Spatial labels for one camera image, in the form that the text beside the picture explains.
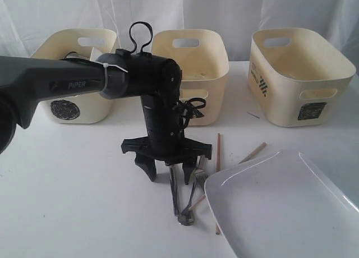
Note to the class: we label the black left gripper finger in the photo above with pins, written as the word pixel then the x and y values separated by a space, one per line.
pixel 147 164

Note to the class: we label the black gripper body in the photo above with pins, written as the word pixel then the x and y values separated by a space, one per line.
pixel 165 126

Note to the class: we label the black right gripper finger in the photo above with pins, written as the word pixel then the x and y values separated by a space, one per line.
pixel 188 169

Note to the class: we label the white ceramic bowl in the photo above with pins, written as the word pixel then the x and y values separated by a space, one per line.
pixel 95 54

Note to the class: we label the steel mug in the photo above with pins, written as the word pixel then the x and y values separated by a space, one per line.
pixel 75 55

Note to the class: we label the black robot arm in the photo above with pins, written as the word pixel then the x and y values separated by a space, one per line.
pixel 25 82

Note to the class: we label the stainless steel spoon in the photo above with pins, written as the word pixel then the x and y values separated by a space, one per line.
pixel 200 168

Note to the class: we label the stainless steel table knife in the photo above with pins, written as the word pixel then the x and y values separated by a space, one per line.
pixel 174 190

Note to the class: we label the wooden chopstick upright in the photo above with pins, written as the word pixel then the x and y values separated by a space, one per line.
pixel 218 167

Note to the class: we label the stainless steel fork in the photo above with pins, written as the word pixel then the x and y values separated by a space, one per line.
pixel 186 217

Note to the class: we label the wooden chopstick slanted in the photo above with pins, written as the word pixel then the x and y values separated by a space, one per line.
pixel 247 158

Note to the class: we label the cream bin with triangle mark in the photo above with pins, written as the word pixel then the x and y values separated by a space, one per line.
pixel 202 56

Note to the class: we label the white rectangular plate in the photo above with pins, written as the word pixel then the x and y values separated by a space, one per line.
pixel 282 205

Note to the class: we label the cream bin with circle mark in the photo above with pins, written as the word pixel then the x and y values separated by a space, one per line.
pixel 83 109

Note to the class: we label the cream bin with square mark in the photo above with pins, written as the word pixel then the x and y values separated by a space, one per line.
pixel 297 76

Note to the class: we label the white curtain backdrop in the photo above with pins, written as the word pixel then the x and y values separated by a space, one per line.
pixel 26 24

